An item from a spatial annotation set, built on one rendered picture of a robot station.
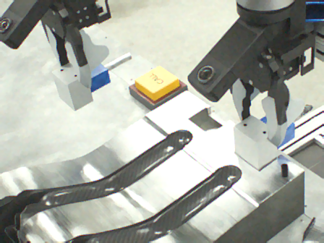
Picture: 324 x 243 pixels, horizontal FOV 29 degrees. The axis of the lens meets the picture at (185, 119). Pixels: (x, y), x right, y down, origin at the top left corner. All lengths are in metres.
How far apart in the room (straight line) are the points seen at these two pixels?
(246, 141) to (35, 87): 0.54
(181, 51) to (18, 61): 1.41
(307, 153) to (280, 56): 1.12
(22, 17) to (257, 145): 0.36
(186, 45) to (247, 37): 1.98
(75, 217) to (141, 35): 2.07
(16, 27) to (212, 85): 0.30
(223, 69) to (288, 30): 0.11
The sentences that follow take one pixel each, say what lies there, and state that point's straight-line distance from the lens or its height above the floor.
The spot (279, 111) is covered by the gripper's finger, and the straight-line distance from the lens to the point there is 0.81.
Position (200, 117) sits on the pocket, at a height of 0.88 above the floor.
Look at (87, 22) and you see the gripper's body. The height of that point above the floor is 1.04.
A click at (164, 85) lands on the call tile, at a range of 1.14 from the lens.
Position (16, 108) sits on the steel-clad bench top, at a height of 0.80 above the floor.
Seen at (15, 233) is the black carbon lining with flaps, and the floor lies 0.94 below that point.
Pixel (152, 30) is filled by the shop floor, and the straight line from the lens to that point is 2.87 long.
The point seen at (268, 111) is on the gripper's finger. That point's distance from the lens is 0.82.
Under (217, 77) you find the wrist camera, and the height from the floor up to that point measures 1.07.
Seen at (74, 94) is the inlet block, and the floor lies 0.93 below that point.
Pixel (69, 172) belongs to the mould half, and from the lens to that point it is 0.92.
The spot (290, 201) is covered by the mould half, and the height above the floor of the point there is 0.85.
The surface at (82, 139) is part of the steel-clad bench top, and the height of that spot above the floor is 0.80.
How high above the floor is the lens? 1.52
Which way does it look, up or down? 41 degrees down
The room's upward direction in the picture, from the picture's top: 9 degrees counter-clockwise
